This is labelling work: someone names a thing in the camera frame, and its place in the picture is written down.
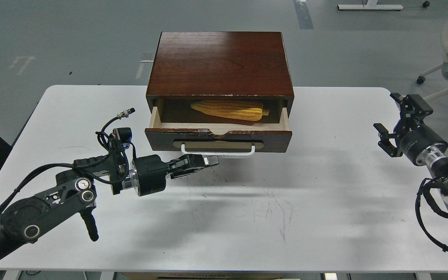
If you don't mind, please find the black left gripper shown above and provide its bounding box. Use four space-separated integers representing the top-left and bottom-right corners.
132 154 219 196

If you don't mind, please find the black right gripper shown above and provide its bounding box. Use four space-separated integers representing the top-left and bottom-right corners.
373 93 448 166

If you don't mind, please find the wooden drawer with white handle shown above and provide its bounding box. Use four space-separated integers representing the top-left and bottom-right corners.
145 107 293 154

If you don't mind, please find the yellow corn cob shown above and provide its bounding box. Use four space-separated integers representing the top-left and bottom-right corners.
190 100 270 122

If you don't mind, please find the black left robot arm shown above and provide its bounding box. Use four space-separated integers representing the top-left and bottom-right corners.
0 108 219 260

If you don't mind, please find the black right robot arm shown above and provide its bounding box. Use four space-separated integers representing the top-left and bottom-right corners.
373 93 448 219

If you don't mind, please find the dark wooden cabinet box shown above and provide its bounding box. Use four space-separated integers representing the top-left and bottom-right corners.
146 31 294 113

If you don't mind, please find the white table base background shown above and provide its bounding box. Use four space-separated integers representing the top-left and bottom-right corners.
337 0 404 11

